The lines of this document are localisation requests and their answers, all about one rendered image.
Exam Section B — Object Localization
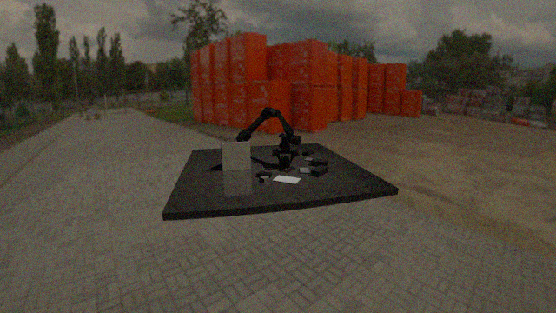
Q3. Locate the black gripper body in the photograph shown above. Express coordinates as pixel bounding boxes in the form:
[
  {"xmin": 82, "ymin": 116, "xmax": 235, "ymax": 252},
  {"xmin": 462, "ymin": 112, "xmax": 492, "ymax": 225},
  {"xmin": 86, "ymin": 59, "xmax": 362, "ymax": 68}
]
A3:
[{"xmin": 272, "ymin": 144, "xmax": 299, "ymax": 156}]

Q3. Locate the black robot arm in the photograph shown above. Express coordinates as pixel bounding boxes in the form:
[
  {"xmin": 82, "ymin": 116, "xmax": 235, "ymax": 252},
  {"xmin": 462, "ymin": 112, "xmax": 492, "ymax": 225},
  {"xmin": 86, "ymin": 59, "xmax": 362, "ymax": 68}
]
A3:
[{"xmin": 236, "ymin": 107, "xmax": 301, "ymax": 148}]

